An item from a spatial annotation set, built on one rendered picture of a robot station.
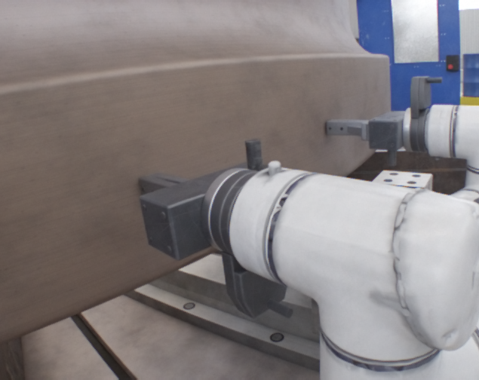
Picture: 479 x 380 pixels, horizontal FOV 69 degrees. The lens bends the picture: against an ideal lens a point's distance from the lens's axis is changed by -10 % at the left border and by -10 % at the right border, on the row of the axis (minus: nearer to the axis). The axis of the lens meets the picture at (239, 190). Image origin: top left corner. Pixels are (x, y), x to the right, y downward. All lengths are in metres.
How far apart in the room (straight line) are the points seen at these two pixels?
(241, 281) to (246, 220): 0.07
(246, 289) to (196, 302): 1.04
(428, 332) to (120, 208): 0.35
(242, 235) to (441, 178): 1.75
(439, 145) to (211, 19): 0.44
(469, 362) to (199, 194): 0.24
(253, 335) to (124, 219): 0.79
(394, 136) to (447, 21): 4.41
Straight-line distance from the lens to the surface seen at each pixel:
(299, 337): 1.16
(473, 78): 8.63
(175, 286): 1.41
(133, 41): 0.57
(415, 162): 1.93
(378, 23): 5.17
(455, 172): 1.99
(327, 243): 0.22
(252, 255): 0.27
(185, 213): 0.31
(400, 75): 5.09
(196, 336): 1.29
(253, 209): 0.26
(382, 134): 0.64
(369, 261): 0.21
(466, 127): 0.64
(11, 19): 0.56
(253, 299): 0.34
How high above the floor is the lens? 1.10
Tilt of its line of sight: 17 degrees down
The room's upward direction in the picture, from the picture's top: 6 degrees counter-clockwise
